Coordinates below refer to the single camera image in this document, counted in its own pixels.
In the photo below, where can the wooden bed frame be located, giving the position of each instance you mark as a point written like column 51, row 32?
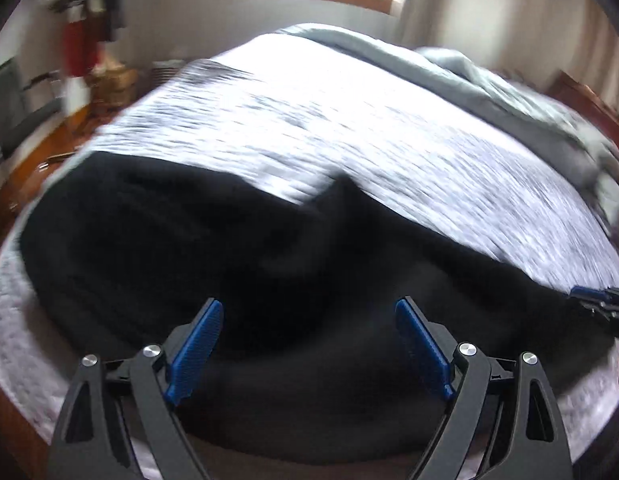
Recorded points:
column 587, row 102

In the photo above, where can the red fire extinguisher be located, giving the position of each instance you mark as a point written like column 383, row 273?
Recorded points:
column 75, row 47

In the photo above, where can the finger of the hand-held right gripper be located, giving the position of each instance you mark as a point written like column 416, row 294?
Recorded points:
column 592, row 294

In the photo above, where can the light grey duvet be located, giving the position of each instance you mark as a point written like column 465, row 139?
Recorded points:
column 489, row 80

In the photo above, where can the bed with grey-white cover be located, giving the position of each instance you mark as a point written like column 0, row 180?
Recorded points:
column 339, row 125

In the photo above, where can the black pants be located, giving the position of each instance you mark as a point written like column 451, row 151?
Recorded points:
column 269, row 280

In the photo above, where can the beige curtain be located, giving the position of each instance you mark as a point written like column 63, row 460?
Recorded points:
column 514, row 15

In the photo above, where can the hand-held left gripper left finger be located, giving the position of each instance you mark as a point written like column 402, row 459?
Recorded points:
column 197, row 345

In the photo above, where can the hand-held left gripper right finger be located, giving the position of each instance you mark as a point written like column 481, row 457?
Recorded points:
column 423, row 347

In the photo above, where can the dark wall heater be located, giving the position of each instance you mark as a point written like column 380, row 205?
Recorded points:
column 14, row 105

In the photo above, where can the wicker basket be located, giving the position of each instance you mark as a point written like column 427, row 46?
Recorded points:
column 111, row 80

